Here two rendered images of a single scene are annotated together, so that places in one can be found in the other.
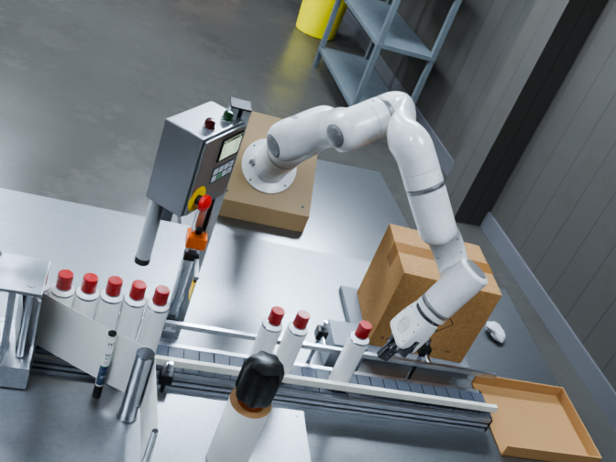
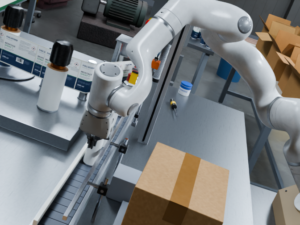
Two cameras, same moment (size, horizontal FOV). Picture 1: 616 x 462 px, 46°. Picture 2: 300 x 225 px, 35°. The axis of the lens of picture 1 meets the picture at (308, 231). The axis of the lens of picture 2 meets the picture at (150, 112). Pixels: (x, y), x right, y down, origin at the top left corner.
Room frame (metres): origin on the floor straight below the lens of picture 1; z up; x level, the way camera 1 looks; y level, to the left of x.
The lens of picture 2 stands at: (2.11, -1.55, 1.75)
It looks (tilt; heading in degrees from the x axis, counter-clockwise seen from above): 22 degrees down; 111
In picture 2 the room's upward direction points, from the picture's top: 20 degrees clockwise
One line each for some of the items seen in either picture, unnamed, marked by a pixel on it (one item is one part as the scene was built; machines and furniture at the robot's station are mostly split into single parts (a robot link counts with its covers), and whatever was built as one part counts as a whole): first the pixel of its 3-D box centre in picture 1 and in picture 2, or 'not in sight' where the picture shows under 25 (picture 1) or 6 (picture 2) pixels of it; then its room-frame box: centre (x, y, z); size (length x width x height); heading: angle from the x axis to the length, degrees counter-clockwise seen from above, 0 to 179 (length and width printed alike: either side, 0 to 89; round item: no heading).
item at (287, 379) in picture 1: (308, 381); (89, 143); (1.37, -0.14, 0.91); 1.07 x 0.01 x 0.02; 110
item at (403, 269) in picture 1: (424, 293); (171, 215); (1.83, -0.39, 0.99); 0.30 x 0.24 x 0.27; 106
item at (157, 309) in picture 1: (153, 323); (125, 94); (1.27, 0.25, 0.98); 0.05 x 0.05 x 0.20
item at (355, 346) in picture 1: (351, 354); (97, 138); (1.44, -0.22, 0.98); 0.05 x 0.05 x 0.20
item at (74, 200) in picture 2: (311, 346); (110, 138); (1.44, -0.12, 0.96); 1.07 x 0.01 x 0.01; 110
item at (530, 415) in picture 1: (533, 419); not in sight; (1.64, -0.79, 0.85); 0.30 x 0.26 x 0.04; 110
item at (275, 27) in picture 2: not in sight; (278, 45); (1.31, 3.14, 0.97); 0.46 x 0.44 x 0.37; 119
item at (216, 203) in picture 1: (202, 229); (167, 73); (1.43, 0.23, 1.17); 0.04 x 0.04 x 0.67; 20
